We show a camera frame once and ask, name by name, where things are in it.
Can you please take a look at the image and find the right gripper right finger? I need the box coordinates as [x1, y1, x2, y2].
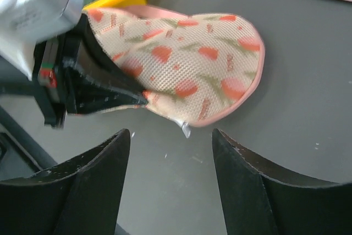
[212, 129, 351, 234]

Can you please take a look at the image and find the floral mesh laundry bag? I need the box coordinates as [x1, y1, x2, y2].
[84, 6, 265, 127]

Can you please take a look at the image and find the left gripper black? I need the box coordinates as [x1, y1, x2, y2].
[33, 13, 147, 128]

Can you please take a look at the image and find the white zipper pull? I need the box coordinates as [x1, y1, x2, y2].
[179, 121, 191, 139]

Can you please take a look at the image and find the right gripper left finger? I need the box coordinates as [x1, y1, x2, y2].
[1, 129, 130, 234]

